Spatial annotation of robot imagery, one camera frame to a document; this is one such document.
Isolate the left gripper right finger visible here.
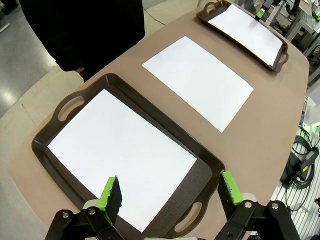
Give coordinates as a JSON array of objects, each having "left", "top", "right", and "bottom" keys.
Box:
[{"left": 214, "top": 171, "right": 301, "bottom": 240}]

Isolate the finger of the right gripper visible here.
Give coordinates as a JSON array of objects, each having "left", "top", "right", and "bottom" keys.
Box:
[{"left": 255, "top": 0, "right": 273, "bottom": 20}]

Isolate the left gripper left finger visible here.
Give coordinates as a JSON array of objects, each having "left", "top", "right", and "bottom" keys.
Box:
[{"left": 44, "top": 175, "right": 126, "bottom": 240}]

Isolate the white A4 paper sheet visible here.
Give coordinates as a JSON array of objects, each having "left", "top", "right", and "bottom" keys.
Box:
[
  {"left": 207, "top": 3, "right": 284, "bottom": 67},
  {"left": 46, "top": 88, "right": 198, "bottom": 233}
]

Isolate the black-sleeved right forearm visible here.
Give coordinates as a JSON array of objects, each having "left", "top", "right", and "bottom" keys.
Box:
[{"left": 49, "top": 42, "right": 85, "bottom": 73}]

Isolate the brown plastic serving tray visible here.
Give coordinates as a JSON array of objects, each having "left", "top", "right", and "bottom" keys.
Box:
[
  {"left": 31, "top": 72, "right": 227, "bottom": 240},
  {"left": 196, "top": 0, "right": 290, "bottom": 73}
]

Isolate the grey handheld control device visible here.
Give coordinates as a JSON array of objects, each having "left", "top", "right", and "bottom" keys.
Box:
[{"left": 298, "top": 147, "right": 320, "bottom": 181}]

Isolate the white A4 paper stack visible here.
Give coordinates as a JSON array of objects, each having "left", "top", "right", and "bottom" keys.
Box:
[{"left": 141, "top": 35, "right": 254, "bottom": 133}]

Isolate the person in black jacket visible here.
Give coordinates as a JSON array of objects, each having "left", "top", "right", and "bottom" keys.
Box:
[{"left": 18, "top": 0, "right": 147, "bottom": 82}]

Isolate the aluminium profile frame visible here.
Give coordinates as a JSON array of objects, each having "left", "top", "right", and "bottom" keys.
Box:
[{"left": 287, "top": 14, "right": 320, "bottom": 58}]

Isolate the black coiled cable bundle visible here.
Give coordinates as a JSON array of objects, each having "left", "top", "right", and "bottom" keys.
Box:
[{"left": 279, "top": 134, "right": 320, "bottom": 213}]

